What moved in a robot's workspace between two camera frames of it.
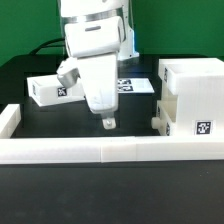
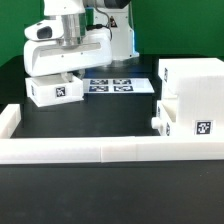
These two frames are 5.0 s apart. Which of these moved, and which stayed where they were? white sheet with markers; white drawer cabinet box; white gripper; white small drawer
Moved: white gripper
Stayed: white sheet with markers; white drawer cabinet box; white small drawer
